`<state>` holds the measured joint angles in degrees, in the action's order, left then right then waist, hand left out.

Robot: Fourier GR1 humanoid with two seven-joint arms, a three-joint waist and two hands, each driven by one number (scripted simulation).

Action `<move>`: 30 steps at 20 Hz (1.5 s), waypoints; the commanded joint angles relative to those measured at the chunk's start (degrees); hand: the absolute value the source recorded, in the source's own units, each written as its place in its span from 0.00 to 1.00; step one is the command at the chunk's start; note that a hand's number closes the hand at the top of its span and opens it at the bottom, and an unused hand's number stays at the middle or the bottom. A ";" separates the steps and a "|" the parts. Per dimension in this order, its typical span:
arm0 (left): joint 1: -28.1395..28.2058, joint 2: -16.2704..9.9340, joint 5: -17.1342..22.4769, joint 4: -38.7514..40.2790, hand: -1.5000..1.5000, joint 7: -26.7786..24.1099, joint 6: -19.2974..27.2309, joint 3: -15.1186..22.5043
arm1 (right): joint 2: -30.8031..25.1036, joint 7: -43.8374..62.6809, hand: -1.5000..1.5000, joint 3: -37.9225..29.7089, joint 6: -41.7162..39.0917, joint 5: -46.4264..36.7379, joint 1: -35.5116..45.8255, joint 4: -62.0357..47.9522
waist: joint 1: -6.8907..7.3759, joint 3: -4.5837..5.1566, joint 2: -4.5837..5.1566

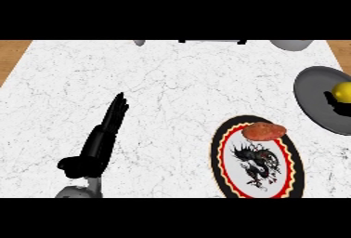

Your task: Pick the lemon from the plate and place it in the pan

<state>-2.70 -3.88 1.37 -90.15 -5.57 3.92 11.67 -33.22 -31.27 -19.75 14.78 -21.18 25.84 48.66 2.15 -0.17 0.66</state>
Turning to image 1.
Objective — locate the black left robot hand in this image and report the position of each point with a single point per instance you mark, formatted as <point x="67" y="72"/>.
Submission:
<point x="98" y="145"/>

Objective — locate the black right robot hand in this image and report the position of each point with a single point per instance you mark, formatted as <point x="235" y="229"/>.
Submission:
<point x="340" y="108"/>

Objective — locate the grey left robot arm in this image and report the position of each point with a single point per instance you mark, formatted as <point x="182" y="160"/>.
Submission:
<point x="89" y="188"/>

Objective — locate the yellow lemon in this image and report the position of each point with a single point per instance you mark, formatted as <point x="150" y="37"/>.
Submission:
<point x="345" y="92"/>

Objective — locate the dark grey plate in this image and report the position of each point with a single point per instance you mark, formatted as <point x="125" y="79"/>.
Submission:
<point x="317" y="99"/>

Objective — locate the oval plate with dragon print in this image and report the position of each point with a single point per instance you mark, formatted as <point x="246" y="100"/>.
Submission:
<point x="260" y="182"/>

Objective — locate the grey rounded bowl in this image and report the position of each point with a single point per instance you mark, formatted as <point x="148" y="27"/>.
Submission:
<point x="291" y="44"/>

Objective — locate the small grey rounded object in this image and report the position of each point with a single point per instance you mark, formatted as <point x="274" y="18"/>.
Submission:
<point x="140" y="42"/>

